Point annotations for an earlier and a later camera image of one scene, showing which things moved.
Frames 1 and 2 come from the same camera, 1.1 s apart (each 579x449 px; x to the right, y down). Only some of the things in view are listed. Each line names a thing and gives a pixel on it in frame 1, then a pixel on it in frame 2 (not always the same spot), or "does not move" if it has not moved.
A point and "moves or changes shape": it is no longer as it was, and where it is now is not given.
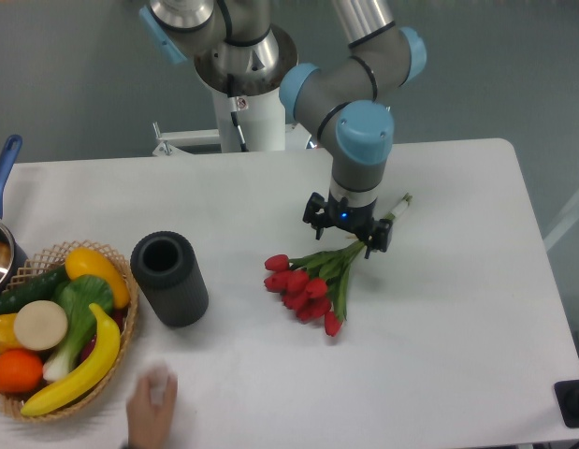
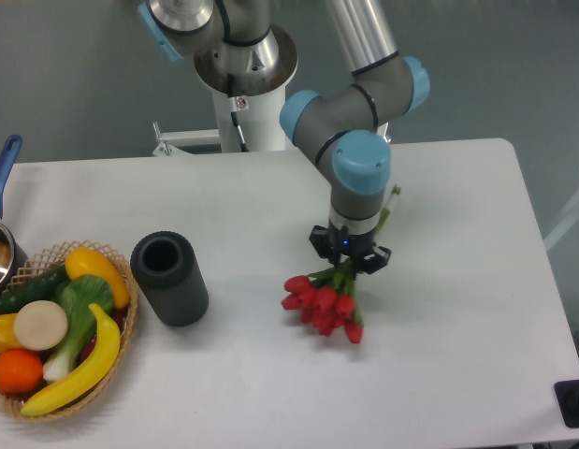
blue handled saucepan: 7,253 does not move
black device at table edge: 572,400 does not move
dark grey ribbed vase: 172,276 does not move
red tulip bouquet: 315,285 moves or changes shape
